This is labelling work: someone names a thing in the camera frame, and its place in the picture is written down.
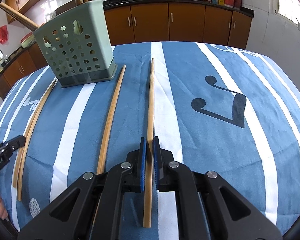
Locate bamboo chopstick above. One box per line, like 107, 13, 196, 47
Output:
16, 84, 56, 202
96, 65, 126, 175
13, 77, 58, 189
143, 58, 154, 228

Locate brown lower kitchen cabinets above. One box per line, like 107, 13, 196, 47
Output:
0, 0, 254, 98

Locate blue white striped tablecloth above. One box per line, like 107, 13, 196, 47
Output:
0, 42, 300, 233

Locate green perforated utensil holder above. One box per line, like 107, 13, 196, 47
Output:
33, 0, 117, 88

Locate chopstick in holder leaning left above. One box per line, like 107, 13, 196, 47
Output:
0, 2, 40, 31

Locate red plastic bag on wall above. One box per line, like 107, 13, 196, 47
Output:
0, 25, 8, 44

